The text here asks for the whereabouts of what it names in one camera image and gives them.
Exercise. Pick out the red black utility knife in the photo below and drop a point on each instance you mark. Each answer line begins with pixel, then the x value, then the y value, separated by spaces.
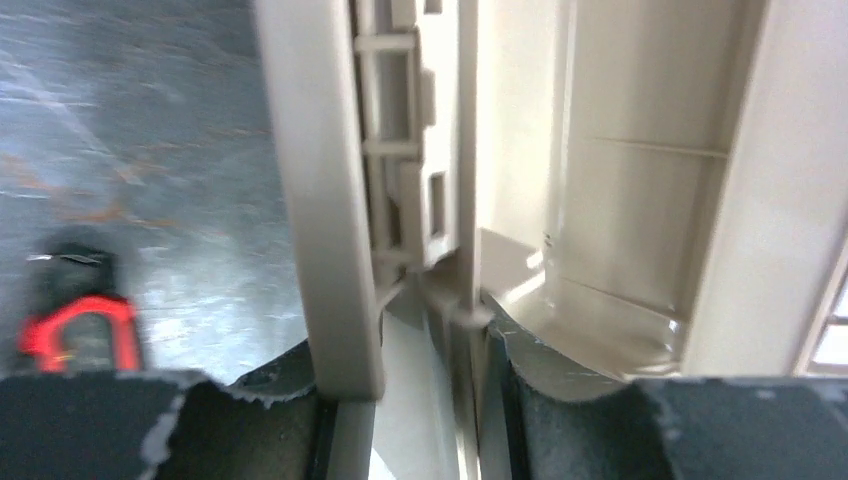
pixel 78 318

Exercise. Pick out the beige plastic tool box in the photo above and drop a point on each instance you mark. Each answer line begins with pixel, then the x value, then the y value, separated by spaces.
pixel 656 190

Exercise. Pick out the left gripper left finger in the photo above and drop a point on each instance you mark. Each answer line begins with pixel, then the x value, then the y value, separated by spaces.
pixel 271 423

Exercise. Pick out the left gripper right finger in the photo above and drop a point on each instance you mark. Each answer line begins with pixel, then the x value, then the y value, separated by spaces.
pixel 547 417

